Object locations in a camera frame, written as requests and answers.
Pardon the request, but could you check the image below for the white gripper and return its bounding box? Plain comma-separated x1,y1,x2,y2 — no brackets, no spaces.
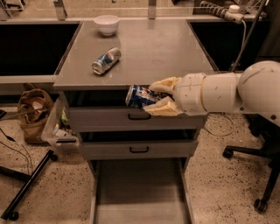
143,73,207,116

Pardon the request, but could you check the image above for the blue pepsi can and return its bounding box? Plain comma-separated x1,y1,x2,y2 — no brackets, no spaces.
92,47,122,75
125,85,167,109

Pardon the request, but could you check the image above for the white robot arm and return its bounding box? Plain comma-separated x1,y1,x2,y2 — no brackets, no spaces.
143,60,280,126

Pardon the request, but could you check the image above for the grey top drawer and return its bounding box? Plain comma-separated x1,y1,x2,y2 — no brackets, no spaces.
67,107,207,132

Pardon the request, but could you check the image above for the grey drawer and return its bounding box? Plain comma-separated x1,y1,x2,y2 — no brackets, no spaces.
80,140,198,160
89,158,195,224
67,107,207,132

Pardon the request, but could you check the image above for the blue pepsi can on counter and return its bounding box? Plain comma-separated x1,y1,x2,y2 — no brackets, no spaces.
92,47,122,75

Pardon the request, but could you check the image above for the grey drawer cabinet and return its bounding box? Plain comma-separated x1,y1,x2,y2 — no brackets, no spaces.
52,18,221,224

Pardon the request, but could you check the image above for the grey middle drawer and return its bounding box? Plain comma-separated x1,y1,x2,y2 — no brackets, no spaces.
80,140,198,160

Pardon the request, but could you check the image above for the grey bottom drawer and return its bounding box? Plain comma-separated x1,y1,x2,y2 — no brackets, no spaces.
89,158,195,224

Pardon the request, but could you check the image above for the white ceramic bowl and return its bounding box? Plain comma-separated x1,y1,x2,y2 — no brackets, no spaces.
94,15,120,36

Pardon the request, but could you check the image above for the black office chair base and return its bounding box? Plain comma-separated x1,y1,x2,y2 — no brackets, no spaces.
222,115,280,214

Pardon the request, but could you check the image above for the clear plastic storage bin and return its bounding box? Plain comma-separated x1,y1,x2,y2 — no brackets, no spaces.
41,98,80,153

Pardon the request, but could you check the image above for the black rolling stand leg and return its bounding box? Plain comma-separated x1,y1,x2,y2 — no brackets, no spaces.
0,150,58,221

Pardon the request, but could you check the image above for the grey cable on floor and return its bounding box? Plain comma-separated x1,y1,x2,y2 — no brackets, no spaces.
203,19,248,138

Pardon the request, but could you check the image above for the white coiled hose fixture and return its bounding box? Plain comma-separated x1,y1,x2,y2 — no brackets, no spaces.
199,0,244,24

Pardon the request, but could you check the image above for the black cable on floor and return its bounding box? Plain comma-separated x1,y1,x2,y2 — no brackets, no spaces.
0,127,33,175

